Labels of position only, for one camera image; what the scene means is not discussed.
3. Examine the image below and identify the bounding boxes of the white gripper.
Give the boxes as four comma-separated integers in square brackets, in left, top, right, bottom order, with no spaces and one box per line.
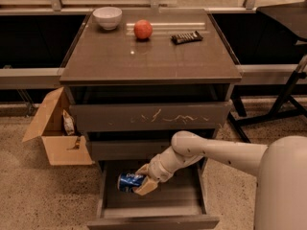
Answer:
[134,154,174,196]

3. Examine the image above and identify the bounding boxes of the blue pepsi can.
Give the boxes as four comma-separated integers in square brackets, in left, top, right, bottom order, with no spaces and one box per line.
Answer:
[117,172,145,193]

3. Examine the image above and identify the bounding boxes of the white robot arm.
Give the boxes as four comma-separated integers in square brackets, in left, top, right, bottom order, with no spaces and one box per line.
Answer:
[135,131,307,230]

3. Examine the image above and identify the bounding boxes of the grey middle drawer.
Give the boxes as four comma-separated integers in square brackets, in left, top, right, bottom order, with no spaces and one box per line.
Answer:
[86,140,170,161]

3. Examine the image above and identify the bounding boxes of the grey open bottom drawer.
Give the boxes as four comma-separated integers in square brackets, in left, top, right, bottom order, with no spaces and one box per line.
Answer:
[87,160,220,230]

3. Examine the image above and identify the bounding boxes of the grey top drawer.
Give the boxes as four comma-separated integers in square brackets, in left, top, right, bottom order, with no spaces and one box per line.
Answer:
[70,102,231,132]

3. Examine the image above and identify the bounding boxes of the grey drawer cabinet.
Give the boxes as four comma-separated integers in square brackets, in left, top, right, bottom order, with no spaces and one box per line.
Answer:
[59,8,243,230]

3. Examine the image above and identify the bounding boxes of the open cardboard box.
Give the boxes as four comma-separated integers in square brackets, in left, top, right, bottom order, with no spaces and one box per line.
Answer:
[23,87,92,166]

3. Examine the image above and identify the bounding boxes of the snack bag in box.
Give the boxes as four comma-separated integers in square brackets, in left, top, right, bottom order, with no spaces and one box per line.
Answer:
[62,109,75,136]

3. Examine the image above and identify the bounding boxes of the red apple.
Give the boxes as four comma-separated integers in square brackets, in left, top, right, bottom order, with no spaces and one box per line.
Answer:
[133,20,153,39]

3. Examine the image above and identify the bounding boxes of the dark chocolate bar wrapper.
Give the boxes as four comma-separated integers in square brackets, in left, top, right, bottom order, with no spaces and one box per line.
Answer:
[171,31,203,45]

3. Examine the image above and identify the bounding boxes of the black rolling stand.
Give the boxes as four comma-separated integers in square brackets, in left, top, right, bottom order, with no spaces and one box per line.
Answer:
[227,55,307,143]

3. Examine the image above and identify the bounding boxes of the white ceramic bowl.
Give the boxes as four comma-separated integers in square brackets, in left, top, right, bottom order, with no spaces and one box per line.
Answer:
[92,7,122,30]

